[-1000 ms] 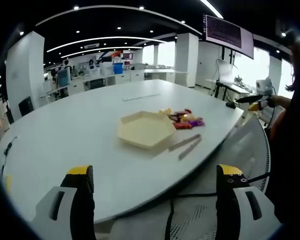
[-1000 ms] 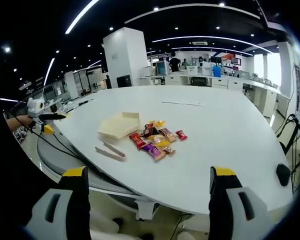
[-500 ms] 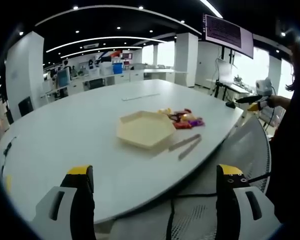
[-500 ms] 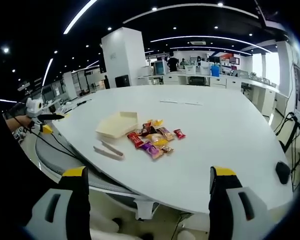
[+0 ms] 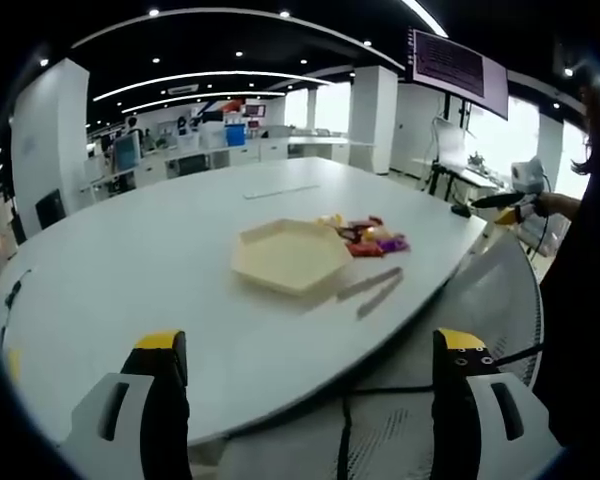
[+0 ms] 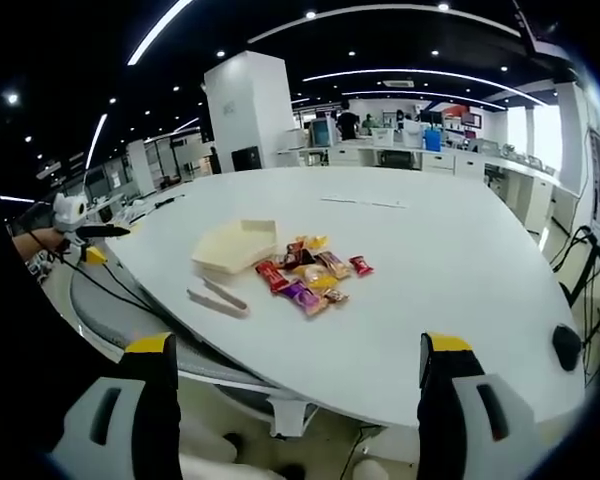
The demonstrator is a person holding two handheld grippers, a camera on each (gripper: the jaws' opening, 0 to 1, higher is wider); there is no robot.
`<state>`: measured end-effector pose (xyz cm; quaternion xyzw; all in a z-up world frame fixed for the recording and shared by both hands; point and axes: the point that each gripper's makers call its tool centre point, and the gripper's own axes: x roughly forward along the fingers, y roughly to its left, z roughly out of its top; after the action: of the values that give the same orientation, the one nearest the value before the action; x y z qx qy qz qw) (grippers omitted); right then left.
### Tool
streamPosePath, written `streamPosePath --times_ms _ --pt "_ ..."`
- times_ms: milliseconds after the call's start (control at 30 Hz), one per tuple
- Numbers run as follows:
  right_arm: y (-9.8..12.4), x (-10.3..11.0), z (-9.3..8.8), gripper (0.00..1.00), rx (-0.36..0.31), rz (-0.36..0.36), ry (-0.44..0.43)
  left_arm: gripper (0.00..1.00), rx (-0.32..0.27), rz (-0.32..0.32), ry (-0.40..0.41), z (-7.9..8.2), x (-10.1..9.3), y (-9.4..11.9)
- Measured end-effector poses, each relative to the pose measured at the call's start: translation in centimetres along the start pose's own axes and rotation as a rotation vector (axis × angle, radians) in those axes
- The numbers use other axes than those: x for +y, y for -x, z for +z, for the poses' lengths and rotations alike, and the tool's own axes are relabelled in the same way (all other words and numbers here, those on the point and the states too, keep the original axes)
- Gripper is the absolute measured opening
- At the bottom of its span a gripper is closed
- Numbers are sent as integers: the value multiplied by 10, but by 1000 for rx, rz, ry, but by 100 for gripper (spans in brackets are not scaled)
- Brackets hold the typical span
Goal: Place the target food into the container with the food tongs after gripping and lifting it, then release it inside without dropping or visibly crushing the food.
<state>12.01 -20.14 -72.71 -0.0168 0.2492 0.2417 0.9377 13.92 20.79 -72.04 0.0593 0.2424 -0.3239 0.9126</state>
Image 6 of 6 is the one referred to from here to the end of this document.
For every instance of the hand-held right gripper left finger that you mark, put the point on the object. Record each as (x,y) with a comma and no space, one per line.
(105,430)

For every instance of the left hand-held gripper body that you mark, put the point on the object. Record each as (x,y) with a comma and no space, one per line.
(69,212)

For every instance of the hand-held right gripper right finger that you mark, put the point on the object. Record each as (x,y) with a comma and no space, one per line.
(472,425)

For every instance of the beige paper tray container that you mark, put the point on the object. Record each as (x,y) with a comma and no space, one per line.
(230,247)

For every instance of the beige food tongs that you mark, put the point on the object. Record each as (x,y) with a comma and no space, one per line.
(220,299)

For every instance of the pile of food snack packets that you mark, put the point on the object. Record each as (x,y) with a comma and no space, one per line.
(305,277)

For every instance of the person's left hand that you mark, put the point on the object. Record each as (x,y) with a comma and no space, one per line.
(32,244)

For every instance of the black pen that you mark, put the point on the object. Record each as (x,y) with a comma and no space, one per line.
(169,201)

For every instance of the person's dark clothing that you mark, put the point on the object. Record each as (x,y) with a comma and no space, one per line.
(15,325)

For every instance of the black computer mouse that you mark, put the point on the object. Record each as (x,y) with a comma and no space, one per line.
(566,347)

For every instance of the black cabinet box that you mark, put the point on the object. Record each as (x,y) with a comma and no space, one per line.
(246,159)

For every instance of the white computer monitor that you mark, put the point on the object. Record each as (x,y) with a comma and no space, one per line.
(322,132)

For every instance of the blue storage box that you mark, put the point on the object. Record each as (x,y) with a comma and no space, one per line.
(432,139)

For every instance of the white storage crate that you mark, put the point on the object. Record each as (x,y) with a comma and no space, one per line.
(383,137)

